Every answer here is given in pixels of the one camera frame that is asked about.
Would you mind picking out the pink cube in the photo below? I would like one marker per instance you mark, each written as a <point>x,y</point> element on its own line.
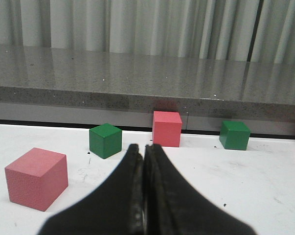
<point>167,127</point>
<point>37,178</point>

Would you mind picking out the green cube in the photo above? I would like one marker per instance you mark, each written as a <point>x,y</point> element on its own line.
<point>105,140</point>
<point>234,135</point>

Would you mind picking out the right green cube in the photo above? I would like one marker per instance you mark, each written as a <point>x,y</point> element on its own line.
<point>234,135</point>

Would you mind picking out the grey stone counter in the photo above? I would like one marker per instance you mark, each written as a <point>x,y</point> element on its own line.
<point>40,84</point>

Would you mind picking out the left green cube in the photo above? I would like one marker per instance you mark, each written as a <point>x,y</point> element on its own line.
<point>105,140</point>

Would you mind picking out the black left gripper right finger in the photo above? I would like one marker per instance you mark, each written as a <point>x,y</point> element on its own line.
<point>174,207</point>

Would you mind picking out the far pink cube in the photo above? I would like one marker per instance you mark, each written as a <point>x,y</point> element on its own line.
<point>167,127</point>

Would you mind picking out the near pink cube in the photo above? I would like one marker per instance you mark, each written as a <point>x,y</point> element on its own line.
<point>37,178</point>

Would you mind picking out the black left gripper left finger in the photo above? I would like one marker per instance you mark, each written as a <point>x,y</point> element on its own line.
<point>114,208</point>

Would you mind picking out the white pleated curtain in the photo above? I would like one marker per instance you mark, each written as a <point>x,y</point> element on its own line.
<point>239,30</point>

